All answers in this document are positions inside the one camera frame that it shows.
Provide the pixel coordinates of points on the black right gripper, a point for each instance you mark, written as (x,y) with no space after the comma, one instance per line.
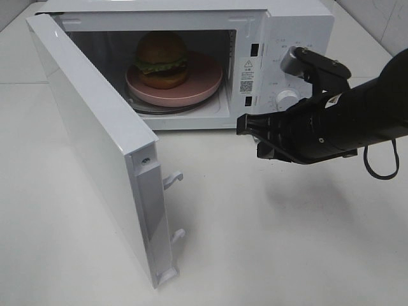
(298,135)

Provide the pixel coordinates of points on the white timer knob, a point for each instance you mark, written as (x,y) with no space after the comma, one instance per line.
(286,99)

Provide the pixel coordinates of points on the pink plate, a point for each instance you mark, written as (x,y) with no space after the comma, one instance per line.
(203,79)

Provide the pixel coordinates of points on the burger with lettuce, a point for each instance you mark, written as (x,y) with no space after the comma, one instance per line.
(161,60)

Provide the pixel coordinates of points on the white microwave door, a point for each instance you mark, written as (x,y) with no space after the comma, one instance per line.
(114,144)

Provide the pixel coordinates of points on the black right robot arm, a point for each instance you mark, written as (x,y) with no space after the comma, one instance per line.
(337,119)

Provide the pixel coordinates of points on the upper white power knob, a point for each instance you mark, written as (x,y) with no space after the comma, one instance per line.
(292,64)

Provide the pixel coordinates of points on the glass microwave turntable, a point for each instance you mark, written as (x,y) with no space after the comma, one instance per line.
(212,103)

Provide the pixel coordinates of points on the white microwave oven body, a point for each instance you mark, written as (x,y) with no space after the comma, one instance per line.
(247,38)

